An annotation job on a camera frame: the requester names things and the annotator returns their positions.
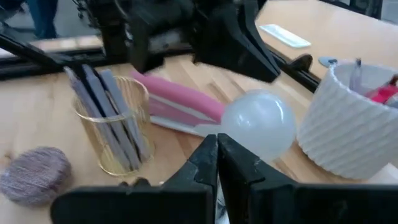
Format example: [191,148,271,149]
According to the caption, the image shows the black chair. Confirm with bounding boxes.
[318,0,384,20]

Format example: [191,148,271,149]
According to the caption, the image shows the grey marker pen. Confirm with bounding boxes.
[63,65,133,172]
[98,68,153,162]
[81,63,142,170]

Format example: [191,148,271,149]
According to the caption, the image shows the pink item in cup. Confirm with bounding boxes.
[366,84,398,105]

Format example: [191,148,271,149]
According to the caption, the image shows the white rectangular plate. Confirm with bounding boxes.
[258,24,312,49]

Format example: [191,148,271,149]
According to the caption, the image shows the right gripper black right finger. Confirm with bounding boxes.
[217,133,398,224]

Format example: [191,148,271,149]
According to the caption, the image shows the white round lightbulb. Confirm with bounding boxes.
[220,89,297,163]

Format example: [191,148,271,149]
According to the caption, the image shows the black lamp power cord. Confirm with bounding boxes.
[118,177,152,188]

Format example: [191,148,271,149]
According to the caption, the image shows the person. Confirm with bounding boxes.
[25,0,59,40]

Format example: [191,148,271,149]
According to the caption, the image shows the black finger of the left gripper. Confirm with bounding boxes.
[127,17,165,75]
[190,0,282,84]

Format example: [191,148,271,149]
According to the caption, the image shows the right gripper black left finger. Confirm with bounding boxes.
[50,134,219,224]

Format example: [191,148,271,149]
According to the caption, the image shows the tan wooden desk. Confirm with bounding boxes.
[254,0,398,78]

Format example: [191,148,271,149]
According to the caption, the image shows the grey desk cable grommet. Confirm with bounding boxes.
[318,56,339,68]

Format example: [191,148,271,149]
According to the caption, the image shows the white ribbed cup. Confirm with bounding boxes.
[296,61,398,180]

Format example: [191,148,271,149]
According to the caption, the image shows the translucent grey pen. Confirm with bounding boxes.
[348,57,364,94]

